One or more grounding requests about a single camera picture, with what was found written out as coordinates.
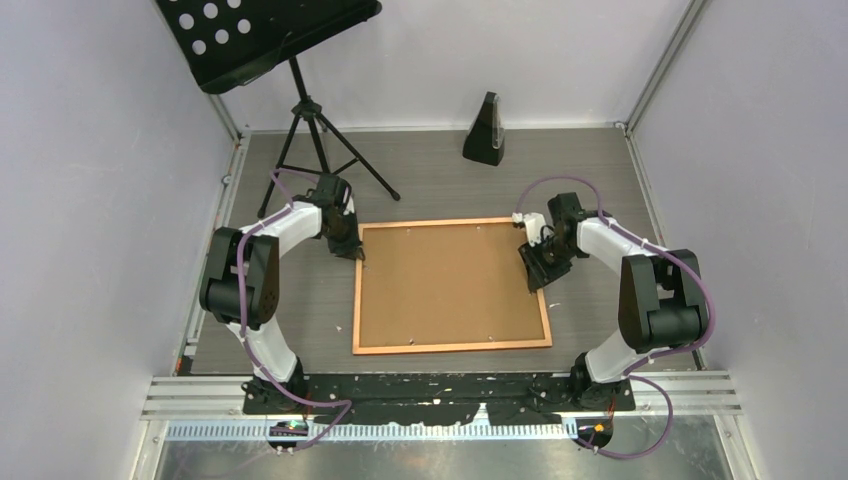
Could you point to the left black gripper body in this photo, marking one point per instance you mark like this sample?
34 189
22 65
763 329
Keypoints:
346 224

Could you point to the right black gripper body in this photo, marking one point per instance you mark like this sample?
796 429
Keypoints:
552 247

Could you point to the orange wooden picture frame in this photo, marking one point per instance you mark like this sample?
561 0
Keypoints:
358 318

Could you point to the brown cardboard backing board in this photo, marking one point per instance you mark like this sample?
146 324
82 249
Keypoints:
450 285

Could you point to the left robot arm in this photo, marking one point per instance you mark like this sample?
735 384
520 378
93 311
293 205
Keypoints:
240 284

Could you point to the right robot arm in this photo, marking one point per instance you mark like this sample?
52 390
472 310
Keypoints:
661 306

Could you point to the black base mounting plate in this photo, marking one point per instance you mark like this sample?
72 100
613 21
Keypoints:
436 399

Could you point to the black metronome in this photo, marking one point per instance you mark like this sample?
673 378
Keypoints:
484 142

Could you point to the black music stand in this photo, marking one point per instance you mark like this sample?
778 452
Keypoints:
229 44

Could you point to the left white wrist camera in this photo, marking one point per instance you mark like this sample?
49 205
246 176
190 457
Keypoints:
348 206

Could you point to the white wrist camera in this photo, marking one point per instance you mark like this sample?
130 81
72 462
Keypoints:
348 206
533 225

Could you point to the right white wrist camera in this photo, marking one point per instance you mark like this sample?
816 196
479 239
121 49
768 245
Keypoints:
533 225

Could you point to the white slotted cable duct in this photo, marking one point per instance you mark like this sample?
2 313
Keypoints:
271 430

